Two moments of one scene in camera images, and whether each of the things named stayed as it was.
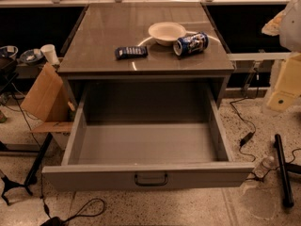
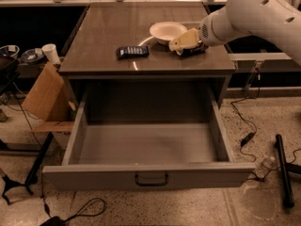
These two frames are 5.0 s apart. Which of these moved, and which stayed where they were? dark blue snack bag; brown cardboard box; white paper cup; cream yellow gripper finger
Moved: cream yellow gripper finger
Stayed: white paper cup; dark blue snack bag; brown cardboard box
